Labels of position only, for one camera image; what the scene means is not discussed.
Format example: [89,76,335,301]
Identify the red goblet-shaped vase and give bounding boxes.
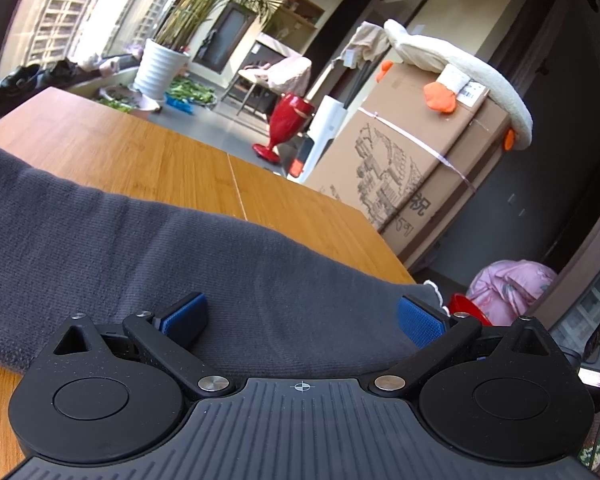
[252,92,315,163]

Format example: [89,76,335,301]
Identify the bunch of green vegetables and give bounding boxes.
[97,96,137,114]
[167,77,216,109]

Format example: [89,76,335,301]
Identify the white upright vacuum cleaner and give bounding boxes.
[286,95,353,181]

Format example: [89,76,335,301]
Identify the palm in white ribbed pot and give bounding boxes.
[132,0,333,102]

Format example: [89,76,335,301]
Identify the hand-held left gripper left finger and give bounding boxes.
[52,291,233,396]

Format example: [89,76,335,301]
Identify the metal bowl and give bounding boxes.
[99,85,163,113]

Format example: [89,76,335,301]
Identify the metal frame chair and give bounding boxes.
[222,62,281,118]

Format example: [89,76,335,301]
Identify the blue plastic tray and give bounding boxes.
[164,92,197,116]

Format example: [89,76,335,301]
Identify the grey knit sweater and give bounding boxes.
[0,135,451,379]

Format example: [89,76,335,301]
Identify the large printed cardboard box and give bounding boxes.
[304,60,512,273]

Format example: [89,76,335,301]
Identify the light clothes on windowsill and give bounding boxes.
[77,44,142,79]

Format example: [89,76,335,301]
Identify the white plush duck toy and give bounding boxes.
[375,19,534,153]

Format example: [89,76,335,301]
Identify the red plastic basin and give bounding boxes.
[447,294,494,327]

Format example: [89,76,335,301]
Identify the pink quilted bundle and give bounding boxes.
[467,259,558,327]

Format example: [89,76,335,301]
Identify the dark clothes on windowsill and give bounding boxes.
[0,57,88,107]

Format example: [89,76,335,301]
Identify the beige cloth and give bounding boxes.
[344,22,393,68]

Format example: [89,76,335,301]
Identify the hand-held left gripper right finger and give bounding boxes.
[372,295,561,400]

